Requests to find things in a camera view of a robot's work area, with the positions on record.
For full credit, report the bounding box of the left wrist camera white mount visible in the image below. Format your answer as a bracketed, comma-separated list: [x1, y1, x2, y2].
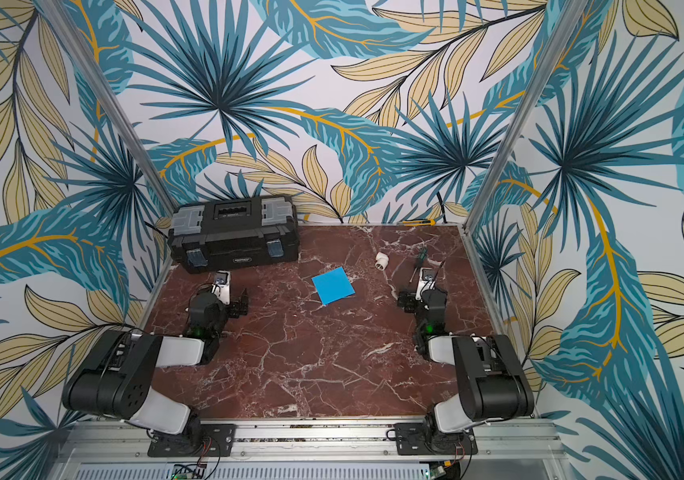
[212, 271, 232, 305]

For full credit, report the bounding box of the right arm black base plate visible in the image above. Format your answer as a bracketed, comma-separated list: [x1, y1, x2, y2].
[394, 422, 478, 456]

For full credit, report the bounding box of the right aluminium corner post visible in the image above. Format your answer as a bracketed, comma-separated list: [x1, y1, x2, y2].
[463, 0, 587, 238]

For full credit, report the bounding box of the white plastic pipe fitting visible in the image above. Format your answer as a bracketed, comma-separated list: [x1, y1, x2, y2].
[375, 252, 389, 270]

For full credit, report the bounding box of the aluminium front rail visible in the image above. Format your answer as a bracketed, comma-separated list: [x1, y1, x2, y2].
[48, 416, 576, 479]

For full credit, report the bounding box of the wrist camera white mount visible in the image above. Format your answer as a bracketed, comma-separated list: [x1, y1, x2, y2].
[416, 268, 436, 301]
[212, 271, 232, 305]

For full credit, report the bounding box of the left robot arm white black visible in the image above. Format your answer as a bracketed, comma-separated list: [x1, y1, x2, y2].
[62, 289, 249, 458]

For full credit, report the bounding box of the aluminium corner post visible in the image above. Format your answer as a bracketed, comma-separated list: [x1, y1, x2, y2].
[39, 0, 178, 215]
[463, 0, 587, 238]

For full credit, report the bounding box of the left aluminium corner post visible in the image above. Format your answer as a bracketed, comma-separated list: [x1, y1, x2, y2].
[39, 0, 178, 215]

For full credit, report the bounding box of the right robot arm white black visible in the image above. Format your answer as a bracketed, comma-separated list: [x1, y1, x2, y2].
[394, 288, 535, 456]

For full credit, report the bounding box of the green circuit board with wires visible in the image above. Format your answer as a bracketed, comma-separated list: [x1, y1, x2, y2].
[170, 463, 209, 480]

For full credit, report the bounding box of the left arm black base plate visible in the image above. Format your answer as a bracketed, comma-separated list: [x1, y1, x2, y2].
[148, 423, 237, 458]

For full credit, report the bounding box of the black grey toolbox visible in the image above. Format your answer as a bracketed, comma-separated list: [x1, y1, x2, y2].
[167, 195, 300, 274]

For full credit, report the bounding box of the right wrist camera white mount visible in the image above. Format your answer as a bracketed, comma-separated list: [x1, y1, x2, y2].
[416, 268, 436, 301]

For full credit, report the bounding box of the yellow utility knife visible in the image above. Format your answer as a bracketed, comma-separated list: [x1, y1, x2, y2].
[400, 219, 436, 227]

